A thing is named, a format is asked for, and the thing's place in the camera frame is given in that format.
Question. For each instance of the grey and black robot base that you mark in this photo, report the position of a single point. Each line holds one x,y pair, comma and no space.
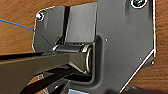
126,40

